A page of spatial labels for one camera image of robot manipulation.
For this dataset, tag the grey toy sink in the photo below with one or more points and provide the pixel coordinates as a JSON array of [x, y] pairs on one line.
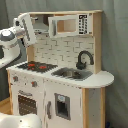
[[73, 74]]

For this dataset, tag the grey range hood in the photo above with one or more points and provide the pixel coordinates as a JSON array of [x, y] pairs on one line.
[[41, 23]]

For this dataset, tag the red right stove knob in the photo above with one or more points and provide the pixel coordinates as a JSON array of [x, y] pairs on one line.
[[34, 84]]

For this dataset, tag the grey ice dispenser panel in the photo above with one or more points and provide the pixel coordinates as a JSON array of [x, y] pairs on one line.
[[62, 106]]

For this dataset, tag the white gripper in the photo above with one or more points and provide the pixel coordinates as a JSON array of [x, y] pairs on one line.
[[24, 29]]

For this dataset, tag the white oven door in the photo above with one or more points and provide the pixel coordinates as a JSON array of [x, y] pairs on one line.
[[27, 100]]

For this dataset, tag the white fridge cabinet door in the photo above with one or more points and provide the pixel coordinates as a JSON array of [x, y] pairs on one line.
[[52, 120]]

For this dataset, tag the black toy stovetop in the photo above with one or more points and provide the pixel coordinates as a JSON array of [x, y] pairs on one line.
[[37, 66]]

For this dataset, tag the red stove knob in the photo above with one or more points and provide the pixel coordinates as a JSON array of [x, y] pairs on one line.
[[34, 84], [15, 78]]

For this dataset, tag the red left stove knob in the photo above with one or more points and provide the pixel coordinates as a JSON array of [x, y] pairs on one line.
[[15, 78]]

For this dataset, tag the wooden toy kitchen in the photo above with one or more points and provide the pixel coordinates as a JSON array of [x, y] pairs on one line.
[[63, 52]]

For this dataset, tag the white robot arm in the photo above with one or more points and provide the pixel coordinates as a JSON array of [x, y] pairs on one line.
[[11, 49]]

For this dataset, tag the black toy faucet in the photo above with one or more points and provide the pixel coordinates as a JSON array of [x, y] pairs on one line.
[[82, 64]]

